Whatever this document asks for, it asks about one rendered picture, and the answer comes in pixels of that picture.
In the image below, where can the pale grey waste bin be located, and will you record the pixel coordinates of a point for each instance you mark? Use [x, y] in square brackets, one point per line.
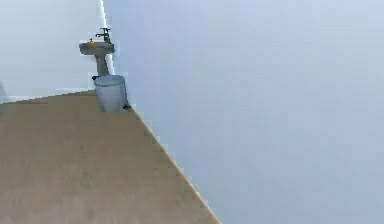
[111, 93]

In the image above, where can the black sink faucet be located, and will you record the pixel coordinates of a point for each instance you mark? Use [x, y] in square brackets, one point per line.
[105, 34]

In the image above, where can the small orange object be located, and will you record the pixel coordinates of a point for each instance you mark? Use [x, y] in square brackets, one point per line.
[91, 43]

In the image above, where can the grey pedestal sink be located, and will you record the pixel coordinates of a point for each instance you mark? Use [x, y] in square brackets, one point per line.
[97, 49]

